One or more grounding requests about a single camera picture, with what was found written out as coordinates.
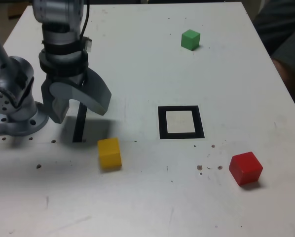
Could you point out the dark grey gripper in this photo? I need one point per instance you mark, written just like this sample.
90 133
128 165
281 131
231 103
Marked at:
68 79

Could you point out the yellow cube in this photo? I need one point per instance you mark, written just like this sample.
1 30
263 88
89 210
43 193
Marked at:
109 155

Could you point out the green cube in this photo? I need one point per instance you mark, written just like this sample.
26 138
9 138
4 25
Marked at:
190 40

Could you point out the red cube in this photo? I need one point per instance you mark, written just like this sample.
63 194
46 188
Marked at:
245 169

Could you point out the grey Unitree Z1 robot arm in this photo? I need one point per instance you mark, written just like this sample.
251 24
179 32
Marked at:
56 14

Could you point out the black tape square outline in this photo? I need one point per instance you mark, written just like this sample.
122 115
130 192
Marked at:
162 123

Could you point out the black tape strip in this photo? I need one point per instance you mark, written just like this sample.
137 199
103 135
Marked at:
78 128

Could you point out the brown cardboard box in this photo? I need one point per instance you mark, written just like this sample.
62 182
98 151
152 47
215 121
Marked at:
14 11

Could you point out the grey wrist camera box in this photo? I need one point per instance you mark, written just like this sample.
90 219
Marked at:
88 45

